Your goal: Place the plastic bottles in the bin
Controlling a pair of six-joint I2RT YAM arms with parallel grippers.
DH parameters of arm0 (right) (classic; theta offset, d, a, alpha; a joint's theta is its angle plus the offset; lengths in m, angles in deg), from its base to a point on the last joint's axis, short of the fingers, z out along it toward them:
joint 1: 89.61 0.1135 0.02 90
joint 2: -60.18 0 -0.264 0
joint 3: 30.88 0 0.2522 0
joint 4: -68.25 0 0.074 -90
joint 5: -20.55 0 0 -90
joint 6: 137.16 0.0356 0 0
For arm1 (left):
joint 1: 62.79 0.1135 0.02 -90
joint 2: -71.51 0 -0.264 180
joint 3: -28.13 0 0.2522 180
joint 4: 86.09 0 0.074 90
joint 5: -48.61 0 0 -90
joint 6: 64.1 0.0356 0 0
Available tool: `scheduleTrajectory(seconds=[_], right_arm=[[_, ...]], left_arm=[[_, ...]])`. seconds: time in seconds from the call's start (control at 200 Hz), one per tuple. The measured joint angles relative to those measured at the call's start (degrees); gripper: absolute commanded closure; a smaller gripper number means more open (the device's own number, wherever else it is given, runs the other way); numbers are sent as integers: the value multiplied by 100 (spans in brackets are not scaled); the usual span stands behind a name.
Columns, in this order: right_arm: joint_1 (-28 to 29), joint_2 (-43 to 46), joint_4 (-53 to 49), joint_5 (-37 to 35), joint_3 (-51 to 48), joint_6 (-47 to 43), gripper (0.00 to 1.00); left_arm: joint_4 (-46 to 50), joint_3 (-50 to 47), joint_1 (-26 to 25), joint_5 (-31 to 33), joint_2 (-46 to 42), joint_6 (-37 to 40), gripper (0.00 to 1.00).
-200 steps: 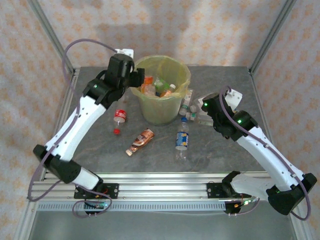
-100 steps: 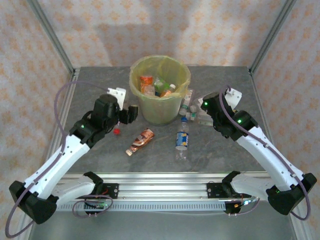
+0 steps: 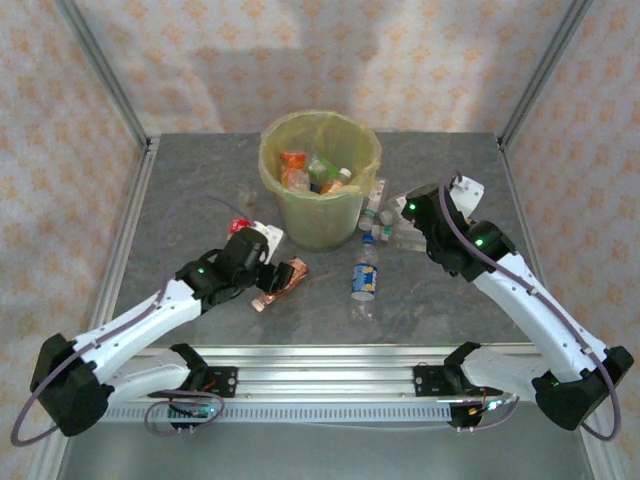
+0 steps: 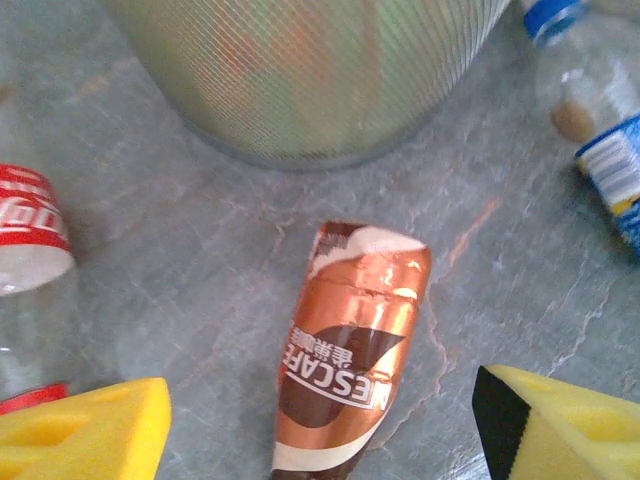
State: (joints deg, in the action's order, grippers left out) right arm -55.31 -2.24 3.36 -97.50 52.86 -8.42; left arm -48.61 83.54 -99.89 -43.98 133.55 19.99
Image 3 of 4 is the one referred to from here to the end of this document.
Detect clear bottle green neck band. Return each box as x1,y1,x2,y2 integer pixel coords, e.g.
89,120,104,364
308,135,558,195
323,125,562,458
357,179,392,232

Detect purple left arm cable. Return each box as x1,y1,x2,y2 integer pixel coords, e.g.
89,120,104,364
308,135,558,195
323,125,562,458
10,193,256,447

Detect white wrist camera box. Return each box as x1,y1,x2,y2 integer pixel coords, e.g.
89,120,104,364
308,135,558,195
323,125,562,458
447,174,487,221
252,223,286,262

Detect clear bottle green white cap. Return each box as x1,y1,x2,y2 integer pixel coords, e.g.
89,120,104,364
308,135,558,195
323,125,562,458
372,224,429,251

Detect aluminium frame post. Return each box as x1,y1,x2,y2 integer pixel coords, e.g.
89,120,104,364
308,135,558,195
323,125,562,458
498,0,595,150
53,0,154,151

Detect grey metal lower panel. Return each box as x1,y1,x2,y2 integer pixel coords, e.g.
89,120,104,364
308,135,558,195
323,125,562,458
57,422,594,480

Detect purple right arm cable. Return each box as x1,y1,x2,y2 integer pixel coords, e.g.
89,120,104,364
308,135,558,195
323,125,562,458
439,169,623,441

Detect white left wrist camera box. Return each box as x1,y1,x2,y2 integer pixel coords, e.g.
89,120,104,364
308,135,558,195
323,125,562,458
252,223,286,262

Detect brown striped label bottle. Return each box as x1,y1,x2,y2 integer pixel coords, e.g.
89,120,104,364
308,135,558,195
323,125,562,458
251,255,311,315

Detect green label bottle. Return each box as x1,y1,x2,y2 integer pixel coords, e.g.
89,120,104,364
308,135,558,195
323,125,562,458
305,154,341,184

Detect yellow-green trash bin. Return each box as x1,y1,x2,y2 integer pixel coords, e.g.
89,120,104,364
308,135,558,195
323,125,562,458
258,110,384,201

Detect red label cola bottle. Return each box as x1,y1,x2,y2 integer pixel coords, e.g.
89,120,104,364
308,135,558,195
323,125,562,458
227,189,259,239

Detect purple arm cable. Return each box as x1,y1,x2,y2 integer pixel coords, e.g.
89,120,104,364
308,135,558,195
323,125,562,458
439,169,623,441
10,193,256,447

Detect aluminium mounting rail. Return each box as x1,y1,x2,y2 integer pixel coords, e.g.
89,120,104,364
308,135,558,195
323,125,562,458
52,344,600,403

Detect aluminium table side rail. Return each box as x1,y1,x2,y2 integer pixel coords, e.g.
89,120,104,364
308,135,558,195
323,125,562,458
79,137,161,364
497,142,572,360

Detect blue yellow label water bottle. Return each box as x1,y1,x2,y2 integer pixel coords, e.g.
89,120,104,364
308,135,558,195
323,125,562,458
349,233,380,319

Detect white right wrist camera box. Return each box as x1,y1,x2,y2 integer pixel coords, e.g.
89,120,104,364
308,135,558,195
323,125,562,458
447,174,487,221

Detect grey slotted cable duct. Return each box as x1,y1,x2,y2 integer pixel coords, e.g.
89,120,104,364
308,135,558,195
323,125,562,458
74,402,454,425

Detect green plastic bin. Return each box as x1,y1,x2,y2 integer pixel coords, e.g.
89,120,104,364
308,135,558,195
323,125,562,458
274,192,365,253

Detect aluminium frame leg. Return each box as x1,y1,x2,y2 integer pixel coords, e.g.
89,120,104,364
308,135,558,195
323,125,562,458
27,399,76,480
572,399,629,480

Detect small green circuit board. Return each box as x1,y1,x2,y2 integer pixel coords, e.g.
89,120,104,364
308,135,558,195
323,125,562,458
467,394,516,416
169,402,214,420

